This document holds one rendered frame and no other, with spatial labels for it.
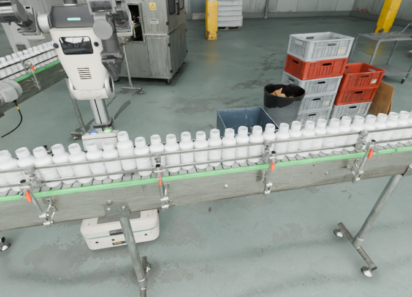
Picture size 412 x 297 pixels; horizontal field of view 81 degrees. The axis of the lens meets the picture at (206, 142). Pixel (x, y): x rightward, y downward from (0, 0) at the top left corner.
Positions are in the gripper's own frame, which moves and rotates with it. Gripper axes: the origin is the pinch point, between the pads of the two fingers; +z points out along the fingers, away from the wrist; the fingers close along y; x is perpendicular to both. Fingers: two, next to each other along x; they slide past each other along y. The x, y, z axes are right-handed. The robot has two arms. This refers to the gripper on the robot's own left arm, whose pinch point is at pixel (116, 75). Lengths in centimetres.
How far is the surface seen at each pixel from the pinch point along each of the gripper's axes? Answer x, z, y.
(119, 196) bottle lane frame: 5.0, 44.4, -20.1
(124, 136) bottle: -1.2, 17.9, -16.0
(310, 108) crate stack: -202, 107, 164
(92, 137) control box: 14.8, 25.6, -2.0
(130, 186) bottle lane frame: -0.2, 39.4, -20.1
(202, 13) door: -223, 97, 1184
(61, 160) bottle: 22.4, 25.1, -17.4
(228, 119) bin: -59, 48, 46
